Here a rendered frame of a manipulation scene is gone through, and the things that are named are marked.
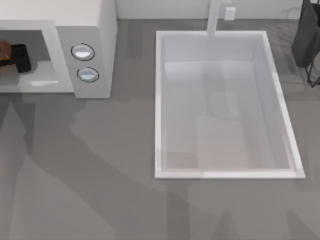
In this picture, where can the white sink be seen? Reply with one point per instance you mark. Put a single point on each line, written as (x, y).
(220, 105)

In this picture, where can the pale microwave oven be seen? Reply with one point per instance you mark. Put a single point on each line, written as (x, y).
(100, 62)

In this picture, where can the round metal microwave knob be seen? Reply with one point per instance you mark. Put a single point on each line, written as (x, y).
(87, 74)
(82, 52)

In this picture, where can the tall white tap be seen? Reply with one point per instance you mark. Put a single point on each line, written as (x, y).
(213, 17)

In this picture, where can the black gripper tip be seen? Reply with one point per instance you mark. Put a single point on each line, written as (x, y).
(22, 58)

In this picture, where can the small white wall box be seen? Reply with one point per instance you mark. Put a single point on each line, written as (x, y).
(230, 13)

